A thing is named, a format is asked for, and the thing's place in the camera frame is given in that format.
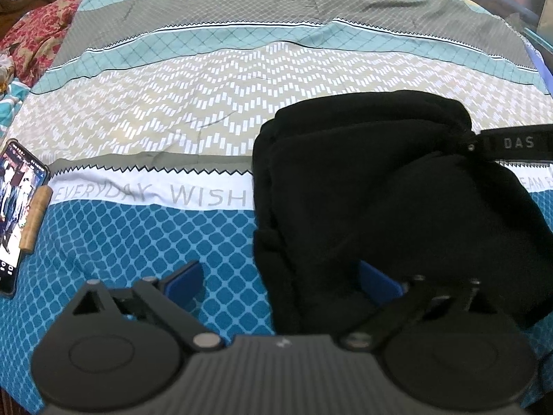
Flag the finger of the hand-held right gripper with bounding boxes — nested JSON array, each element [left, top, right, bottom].
[[469, 124, 553, 163]]

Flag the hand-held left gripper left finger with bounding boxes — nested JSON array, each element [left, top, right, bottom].
[[71, 260, 226, 352]]

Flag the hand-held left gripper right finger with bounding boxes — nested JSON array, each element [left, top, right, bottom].
[[339, 260, 483, 352]]

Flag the black pants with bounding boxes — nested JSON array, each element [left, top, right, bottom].
[[252, 91, 553, 338]]

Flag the purple bed sheet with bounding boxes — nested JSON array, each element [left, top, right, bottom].
[[524, 37, 553, 96]]

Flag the short wooden stick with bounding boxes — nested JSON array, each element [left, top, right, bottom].
[[19, 186, 54, 254]]

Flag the blue grey patterned bedsheet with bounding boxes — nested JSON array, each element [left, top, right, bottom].
[[0, 0, 553, 413]]

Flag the smartphone with lit screen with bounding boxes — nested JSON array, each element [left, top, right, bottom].
[[0, 138, 51, 299]]

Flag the teal diamond pattern cloth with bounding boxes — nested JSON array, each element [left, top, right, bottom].
[[0, 77, 32, 137]]

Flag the multicoloured floral cloth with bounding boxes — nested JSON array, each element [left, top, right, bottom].
[[0, 49, 19, 96]]

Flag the red floral blanket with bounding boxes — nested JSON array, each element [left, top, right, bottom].
[[0, 0, 102, 88]]

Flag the carved wooden headboard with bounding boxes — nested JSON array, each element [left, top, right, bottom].
[[0, 0, 62, 24]]

